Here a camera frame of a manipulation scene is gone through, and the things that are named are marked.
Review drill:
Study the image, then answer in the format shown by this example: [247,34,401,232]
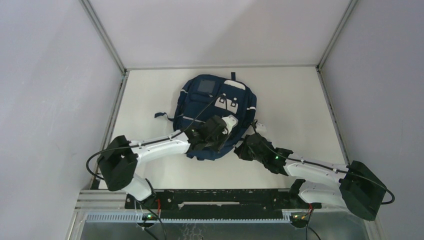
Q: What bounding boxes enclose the navy blue backpack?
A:
[169,73,257,161]

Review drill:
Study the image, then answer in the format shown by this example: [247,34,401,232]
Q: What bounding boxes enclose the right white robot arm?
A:
[234,133,390,221]

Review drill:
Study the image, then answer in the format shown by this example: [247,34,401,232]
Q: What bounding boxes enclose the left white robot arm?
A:
[97,115,238,209]

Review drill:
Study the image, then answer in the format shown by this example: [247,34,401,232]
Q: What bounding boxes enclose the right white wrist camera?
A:
[255,122,267,135]

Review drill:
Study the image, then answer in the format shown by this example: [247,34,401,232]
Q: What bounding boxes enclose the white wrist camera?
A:
[255,122,267,135]
[221,115,238,135]

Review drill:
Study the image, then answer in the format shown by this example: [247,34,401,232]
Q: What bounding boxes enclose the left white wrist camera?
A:
[221,115,238,135]

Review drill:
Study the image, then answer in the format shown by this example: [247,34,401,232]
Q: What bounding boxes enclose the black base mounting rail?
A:
[142,188,322,219]

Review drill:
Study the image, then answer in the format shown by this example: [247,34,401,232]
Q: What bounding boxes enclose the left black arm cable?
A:
[85,93,226,181]

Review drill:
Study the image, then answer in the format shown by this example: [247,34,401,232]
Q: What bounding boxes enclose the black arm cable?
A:
[85,93,226,181]
[251,120,396,206]

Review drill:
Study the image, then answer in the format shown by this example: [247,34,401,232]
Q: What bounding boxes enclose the white slotted cable duct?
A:
[85,212,292,224]

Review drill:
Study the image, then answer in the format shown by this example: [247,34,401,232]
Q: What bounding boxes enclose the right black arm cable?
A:
[251,120,396,206]

